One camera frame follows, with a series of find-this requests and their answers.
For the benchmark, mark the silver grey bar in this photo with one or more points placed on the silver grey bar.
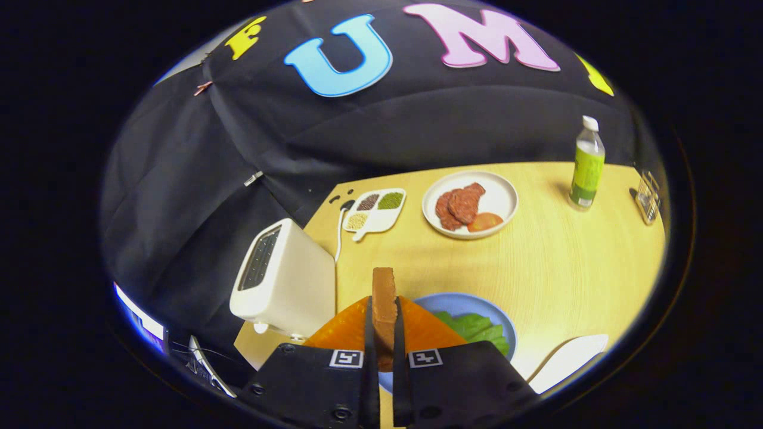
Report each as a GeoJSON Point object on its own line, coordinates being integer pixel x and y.
{"type": "Point", "coordinates": [211, 369]}

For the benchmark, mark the white divided seasoning dish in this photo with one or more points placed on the white divided seasoning dish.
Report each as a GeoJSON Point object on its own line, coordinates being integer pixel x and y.
{"type": "Point", "coordinates": [381, 221]}

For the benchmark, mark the toasted bread slice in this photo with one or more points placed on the toasted bread slice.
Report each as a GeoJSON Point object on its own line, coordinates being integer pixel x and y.
{"type": "Point", "coordinates": [384, 304]}

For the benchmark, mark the green label water bottle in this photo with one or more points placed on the green label water bottle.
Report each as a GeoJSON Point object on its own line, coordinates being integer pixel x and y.
{"type": "Point", "coordinates": [587, 173]}

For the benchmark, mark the white square plate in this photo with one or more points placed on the white square plate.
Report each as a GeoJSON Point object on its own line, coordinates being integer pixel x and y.
{"type": "Point", "coordinates": [566, 360]}

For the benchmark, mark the green lettuce leaf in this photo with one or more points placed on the green lettuce leaf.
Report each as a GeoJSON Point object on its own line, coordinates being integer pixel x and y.
{"type": "Point", "coordinates": [477, 328]}

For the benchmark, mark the blue plate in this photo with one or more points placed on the blue plate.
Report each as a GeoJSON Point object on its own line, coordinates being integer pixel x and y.
{"type": "Point", "coordinates": [459, 302]}

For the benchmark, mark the black backdrop cloth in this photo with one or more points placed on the black backdrop cloth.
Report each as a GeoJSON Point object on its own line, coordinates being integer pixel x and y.
{"type": "Point", "coordinates": [179, 179]}

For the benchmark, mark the round white plate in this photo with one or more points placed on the round white plate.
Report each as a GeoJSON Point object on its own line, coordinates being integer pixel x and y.
{"type": "Point", "coordinates": [501, 193]}

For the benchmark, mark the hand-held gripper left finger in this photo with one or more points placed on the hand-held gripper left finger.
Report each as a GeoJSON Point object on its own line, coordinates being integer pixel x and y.
{"type": "Point", "coordinates": [371, 369]}

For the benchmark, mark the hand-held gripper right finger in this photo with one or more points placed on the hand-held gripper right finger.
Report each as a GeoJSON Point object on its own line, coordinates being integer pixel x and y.
{"type": "Point", "coordinates": [398, 381]}

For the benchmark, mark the orange tomato slice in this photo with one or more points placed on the orange tomato slice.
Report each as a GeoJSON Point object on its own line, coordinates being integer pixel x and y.
{"type": "Point", "coordinates": [484, 221]}

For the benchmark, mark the white toaster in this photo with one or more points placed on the white toaster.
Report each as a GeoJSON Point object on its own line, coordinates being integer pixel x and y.
{"type": "Point", "coordinates": [292, 286]}

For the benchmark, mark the small white cloth tag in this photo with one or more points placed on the small white cloth tag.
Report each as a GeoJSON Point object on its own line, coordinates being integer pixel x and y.
{"type": "Point", "coordinates": [253, 178]}

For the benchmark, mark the brown meat slice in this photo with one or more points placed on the brown meat slice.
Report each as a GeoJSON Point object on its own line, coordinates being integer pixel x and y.
{"type": "Point", "coordinates": [443, 211]}
{"type": "Point", "coordinates": [468, 202]}

